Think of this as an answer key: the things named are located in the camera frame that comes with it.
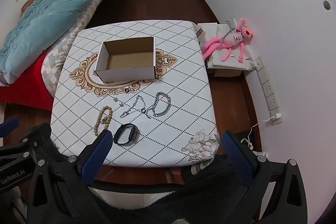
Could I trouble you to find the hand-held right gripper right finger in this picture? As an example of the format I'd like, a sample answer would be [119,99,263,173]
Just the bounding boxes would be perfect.
[222,131,308,224]

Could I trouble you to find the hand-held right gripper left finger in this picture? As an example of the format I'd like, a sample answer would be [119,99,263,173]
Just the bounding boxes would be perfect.
[28,130,113,224]

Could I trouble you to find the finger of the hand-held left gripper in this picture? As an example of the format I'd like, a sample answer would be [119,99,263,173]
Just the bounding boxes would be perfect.
[0,116,21,139]

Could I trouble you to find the gold chain bracelet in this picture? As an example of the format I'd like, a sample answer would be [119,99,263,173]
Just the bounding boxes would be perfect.
[94,106,114,137]

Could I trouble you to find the black smart band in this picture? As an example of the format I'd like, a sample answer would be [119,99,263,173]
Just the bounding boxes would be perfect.
[113,123,140,146]

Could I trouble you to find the thin silver necklace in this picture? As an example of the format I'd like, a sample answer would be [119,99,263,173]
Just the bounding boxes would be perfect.
[119,95,153,119]

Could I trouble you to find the silver bead bracelet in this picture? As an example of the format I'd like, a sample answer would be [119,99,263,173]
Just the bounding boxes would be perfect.
[152,92,172,117]

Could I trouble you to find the cardboard box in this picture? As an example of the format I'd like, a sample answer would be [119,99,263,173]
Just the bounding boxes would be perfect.
[94,36,157,83]

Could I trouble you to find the red bed sheet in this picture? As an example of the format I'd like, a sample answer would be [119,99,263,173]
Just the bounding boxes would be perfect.
[0,49,62,111]

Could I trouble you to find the dark fuzzy clothing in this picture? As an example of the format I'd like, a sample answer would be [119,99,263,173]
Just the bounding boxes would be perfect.
[25,123,252,224]

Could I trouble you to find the white power strip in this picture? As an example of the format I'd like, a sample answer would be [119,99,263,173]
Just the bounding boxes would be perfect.
[255,56,283,125]

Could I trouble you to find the white printed tablecloth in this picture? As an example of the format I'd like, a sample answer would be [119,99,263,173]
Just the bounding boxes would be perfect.
[50,20,220,168]

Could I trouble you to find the teal blanket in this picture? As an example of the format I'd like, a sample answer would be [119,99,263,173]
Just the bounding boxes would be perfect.
[0,0,134,84]

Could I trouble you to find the pink plush toy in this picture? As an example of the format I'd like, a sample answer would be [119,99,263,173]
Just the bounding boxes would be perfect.
[202,18,255,63]

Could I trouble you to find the brown plush toy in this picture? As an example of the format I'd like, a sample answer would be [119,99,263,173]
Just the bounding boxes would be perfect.
[21,0,37,13]

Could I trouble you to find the white cloth covered box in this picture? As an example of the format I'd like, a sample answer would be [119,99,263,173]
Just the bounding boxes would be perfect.
[197,22,256,78]

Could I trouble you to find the white charger cable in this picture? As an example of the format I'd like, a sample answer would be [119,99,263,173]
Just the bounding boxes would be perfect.
[238,113,282,157]

